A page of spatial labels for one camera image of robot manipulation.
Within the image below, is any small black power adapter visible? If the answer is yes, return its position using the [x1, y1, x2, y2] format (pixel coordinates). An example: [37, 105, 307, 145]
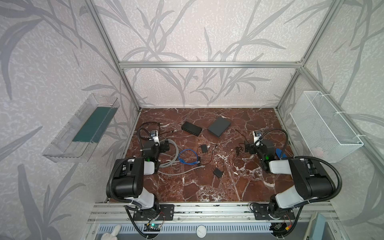
[200, 145, 208, 153]

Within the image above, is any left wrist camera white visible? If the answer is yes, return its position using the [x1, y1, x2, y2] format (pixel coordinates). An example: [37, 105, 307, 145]
[149, 130, 160, 143]

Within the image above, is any grey ethernet cable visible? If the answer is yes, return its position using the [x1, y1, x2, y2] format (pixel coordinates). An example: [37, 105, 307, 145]
[157, 138, 206, 177]

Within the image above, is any black power adapter with cord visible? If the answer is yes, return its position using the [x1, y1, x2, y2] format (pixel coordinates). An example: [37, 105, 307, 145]
[182, 143, 225, 184]

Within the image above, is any green lit circuit board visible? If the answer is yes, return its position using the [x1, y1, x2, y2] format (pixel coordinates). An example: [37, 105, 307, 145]
[143, 223, 162, 232]

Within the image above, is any black coiled cable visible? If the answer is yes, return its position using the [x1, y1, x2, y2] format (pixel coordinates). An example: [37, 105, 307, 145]
[137, 121, 178, 141]

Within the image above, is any right circuit board with wires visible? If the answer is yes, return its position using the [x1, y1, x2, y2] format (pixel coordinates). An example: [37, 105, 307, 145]
[270, 223, 292, 238]

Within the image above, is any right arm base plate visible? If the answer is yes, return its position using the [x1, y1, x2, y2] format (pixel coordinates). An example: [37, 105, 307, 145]
[250, 203, 296, 220]

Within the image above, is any blue ethernet cable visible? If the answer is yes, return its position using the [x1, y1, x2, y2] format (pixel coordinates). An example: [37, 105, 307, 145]
[178, 148, 201, 166]

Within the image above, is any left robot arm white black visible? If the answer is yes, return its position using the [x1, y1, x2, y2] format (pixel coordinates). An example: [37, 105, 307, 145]
[106, 140, 170, 215]

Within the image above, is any round white gauge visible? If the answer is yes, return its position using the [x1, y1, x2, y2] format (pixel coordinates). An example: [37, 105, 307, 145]
[196, 225, 207, 239]

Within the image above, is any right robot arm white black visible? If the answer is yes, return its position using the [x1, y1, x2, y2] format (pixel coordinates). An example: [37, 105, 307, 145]
[245, 139, 343, 220]

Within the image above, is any grey blue panel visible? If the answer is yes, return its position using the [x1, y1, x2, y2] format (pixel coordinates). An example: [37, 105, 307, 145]
[304, 213, 326, 240]

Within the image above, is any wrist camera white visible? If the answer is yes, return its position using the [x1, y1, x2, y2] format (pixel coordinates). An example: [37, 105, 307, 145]
[149, 130, 160, 143]
[253, 131, 263, 146]

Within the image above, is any black ribbed network switch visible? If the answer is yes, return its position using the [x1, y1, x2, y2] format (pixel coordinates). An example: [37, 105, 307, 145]
[181, 122, 203, 137]

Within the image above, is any white plush toy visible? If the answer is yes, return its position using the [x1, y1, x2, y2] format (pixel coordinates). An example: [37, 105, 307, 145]
[101, 225, 122, 240]

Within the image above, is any clear plastic wall bin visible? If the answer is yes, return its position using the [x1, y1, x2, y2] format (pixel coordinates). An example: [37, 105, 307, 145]
[43, 94, 120, 163]

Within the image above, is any white wire mesh basket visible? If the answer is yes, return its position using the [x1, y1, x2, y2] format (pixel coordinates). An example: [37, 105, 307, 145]
[290, 91, 364, 163]

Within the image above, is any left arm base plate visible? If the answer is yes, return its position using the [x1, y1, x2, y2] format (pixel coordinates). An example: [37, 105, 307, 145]
[133, 204, 175, 221]

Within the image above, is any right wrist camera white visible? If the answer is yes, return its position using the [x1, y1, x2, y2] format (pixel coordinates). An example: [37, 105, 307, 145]
[253, 131, 263, 146]

